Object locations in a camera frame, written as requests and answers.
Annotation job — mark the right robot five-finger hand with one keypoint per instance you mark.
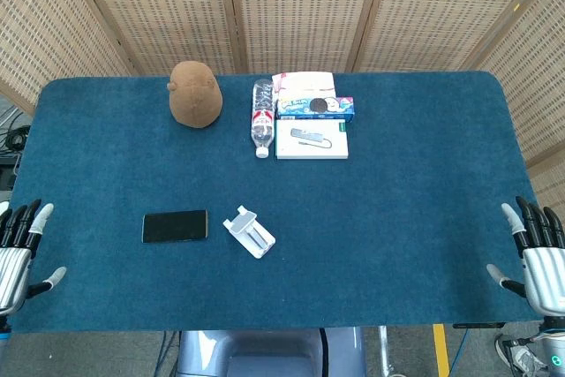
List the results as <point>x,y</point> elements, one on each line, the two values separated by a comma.
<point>545,275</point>

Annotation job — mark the metal table leg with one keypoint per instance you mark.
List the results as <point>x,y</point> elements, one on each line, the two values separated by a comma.
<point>385,350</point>

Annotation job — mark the white USB hub box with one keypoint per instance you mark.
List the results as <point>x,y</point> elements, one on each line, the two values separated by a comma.
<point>311,140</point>

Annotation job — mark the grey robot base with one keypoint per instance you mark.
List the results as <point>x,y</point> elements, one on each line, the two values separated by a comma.
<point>269,352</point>

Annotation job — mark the grey sneaker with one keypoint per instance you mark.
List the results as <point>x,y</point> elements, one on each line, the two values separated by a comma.
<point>523,357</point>

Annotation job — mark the white folding phone stand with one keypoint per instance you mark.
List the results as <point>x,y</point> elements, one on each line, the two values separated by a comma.
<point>251,236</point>

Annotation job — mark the clear plastic water bottle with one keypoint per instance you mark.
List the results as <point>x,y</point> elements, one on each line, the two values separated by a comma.
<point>263,123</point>

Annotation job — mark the blue cookie box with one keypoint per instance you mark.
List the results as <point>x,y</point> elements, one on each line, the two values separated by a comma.
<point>309,110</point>

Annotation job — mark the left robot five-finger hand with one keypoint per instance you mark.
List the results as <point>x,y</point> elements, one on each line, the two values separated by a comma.
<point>13,271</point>

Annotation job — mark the black bar at table edge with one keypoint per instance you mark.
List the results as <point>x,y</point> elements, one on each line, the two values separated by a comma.
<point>479,325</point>

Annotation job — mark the woven wooden folding screen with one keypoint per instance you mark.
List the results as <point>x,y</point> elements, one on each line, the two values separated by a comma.
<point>300,6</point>

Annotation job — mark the brown plush toy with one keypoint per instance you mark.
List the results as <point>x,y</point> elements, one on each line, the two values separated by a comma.
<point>195,96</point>

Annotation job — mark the white pink tissue pack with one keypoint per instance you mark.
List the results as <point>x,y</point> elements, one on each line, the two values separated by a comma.
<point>302,83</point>

